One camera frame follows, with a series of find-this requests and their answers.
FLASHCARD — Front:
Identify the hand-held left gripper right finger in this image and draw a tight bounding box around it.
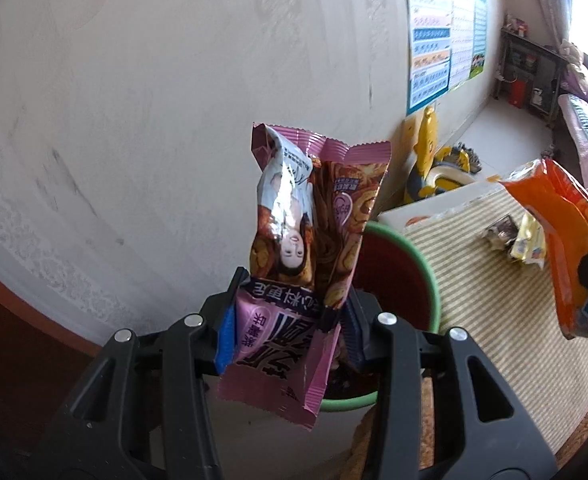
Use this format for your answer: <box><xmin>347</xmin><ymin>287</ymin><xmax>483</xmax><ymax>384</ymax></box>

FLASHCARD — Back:
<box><xmin>341</xmin><ymin>287</ymin><xmax>560</xmax><ymax>480</ymax></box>

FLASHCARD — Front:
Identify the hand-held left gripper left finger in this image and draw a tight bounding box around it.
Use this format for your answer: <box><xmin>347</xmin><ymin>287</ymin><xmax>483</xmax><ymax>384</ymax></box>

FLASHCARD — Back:
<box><xmin>16</xmin><ymin>267</ymin><xmax>252</xmax><ymax>480</ymax></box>

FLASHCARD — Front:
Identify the orange snack wrapper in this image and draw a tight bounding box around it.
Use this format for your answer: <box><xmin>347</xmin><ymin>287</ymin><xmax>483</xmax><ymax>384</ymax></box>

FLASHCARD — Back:
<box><xmin>499</xmin><ymin>158</ymin><xmax>588</xmax><ymax>341</ymax></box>

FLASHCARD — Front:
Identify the green-rimmed red bucket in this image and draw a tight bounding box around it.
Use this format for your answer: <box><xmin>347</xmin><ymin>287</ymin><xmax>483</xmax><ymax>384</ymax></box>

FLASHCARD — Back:
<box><xmin>319</xmin><ymin>221</ymin><xmax>443</xmax><ymax>413</ymax></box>

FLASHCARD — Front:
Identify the pink and brown snack wrapper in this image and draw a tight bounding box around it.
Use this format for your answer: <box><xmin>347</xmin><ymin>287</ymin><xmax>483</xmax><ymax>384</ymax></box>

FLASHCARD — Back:
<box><xmin>217</xmin><ymin>121</ymin><xmax>393</xmax><ymax>430</ymax></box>

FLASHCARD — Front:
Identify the yellow snack wrapper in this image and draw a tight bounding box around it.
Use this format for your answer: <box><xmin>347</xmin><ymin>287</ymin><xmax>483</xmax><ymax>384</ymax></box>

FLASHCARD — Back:
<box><xmin>509</xmin><ymin>208</ymin><xmax>548</xmax><ymax>271</ymax></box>

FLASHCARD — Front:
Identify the orange fuzzy cloth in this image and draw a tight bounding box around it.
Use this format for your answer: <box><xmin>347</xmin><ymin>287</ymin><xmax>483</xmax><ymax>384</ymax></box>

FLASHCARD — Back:
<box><xmin>346</xmin><ymin>372</ymin><xmax>437</xmax><ymax>480</ymax></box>

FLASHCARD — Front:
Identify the brown foil wrapper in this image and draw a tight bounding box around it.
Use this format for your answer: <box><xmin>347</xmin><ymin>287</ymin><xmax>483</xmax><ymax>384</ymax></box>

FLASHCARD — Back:
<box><xmin>483</xmin><ymin>214</ymin><xmax>520</xmax><ymax>254</ymax></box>

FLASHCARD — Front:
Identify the yellow checked tablecloth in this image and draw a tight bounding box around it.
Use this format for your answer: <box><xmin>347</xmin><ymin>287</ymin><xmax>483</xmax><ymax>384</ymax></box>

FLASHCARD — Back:
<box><xmin>376</xmin><ymin>190</ymin><xmax>588</xmax><ymax>456</ymax></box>

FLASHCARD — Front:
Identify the yellow toy excavator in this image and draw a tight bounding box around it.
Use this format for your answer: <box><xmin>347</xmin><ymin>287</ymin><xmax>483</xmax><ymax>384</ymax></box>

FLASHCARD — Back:
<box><xmin>441</xmin><ymin>142</ymin><xmax>481</xmax><ymax>174</ymax></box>

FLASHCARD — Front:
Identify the yellow duck stool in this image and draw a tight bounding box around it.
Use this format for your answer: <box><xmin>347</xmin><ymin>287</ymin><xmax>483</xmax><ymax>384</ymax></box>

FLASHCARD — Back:
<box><xmin>403</xmin><ymin>105</ymin><xmax>472</xmax><ymax>206</ymax></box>

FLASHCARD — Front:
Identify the dark metal shelf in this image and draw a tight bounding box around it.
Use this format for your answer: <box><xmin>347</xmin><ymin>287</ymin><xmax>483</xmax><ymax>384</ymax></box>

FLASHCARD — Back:
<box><xmin>494</xmin><ymin>27</ymin><xmax>568</xmax><ymax>129</ymax></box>

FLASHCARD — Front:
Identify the white chart wall poster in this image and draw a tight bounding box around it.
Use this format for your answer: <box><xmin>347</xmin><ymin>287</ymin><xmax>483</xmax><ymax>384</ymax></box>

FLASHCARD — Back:
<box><xmin>449</xmin><ymin>0</ymin><xmax>478</xmax><ymax>92</ymax></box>

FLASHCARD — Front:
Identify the green chart wall poster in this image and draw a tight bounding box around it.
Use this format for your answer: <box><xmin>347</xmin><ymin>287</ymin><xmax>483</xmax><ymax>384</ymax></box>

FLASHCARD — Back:
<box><xmin>471</xmin><ymin>0</ymin><xmax>489</xmax><ymax>81</ymax></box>

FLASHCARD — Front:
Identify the blue-bordered letter wall poster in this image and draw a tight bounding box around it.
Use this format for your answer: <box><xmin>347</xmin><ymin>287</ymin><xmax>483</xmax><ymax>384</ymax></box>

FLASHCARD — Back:
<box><xmin>405</xmin><ymin>0</ymin><xmax>456</xmax><ymax>114</ymax></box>

